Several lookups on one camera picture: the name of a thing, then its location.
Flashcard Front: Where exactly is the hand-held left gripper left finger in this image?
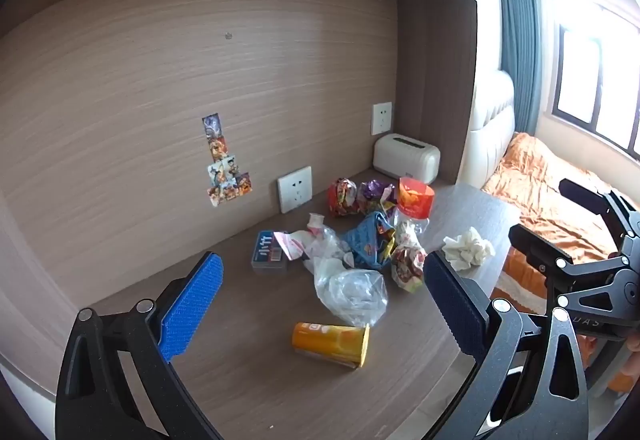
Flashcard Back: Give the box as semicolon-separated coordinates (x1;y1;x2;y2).
55;253;226;440

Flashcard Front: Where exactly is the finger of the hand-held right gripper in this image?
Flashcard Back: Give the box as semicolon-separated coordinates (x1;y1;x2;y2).
508;223;632;311
559;177;640;241

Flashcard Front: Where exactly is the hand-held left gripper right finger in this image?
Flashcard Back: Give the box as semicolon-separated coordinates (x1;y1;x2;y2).
424;250;588;440

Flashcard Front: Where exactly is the blue chip bag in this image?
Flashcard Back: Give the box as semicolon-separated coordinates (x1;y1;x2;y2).
341;210;398;271

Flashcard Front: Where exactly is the orange red snack bag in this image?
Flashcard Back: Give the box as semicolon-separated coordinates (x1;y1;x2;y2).
392;177;436;241

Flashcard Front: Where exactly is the person's right hand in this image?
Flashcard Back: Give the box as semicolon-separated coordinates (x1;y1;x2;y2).
620;340;640;377

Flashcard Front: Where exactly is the crumpled white tissue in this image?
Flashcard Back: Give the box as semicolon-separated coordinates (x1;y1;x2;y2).
442;227;496;272

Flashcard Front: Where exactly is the crumpled colourful noodle wrapper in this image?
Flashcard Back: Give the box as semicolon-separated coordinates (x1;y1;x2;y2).
390;220;428;293

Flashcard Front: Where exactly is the blue card box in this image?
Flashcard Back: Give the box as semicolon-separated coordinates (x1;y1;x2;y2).
251;230;291;273

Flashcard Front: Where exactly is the clear plastic bag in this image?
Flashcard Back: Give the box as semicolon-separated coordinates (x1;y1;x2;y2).
302;225;389;327

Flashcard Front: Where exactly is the pink and white wrapper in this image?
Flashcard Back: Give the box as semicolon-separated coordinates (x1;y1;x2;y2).
274;230;321;261

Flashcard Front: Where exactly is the white padded headboard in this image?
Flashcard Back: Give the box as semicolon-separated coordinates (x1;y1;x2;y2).
467;69;516;193

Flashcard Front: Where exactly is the dark framed window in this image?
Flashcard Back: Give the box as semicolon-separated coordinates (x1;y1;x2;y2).
550;0;640;153

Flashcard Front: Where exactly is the orange cylindrical can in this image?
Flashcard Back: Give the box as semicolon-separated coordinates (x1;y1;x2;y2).
292;321;371;368

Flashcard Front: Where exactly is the crumpled purple snack bag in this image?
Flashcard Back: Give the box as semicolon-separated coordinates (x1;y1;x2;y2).
356;180;398;216

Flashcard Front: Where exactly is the white toaster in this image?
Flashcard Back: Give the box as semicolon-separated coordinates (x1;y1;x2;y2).
373;133;441;185

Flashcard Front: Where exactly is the crumpled red snack bag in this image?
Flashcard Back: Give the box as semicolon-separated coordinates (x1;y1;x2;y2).
327;177;360;217

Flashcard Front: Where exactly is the grey blue curtain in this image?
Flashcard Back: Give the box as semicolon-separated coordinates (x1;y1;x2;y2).
494;0;543;138

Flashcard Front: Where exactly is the brown wooden desk hutch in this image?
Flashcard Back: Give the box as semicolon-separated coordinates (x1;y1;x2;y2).
0;0;481;321

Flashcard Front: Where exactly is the white wall socket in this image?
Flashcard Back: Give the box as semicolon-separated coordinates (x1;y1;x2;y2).
371;102;393;136
277;165;313;214

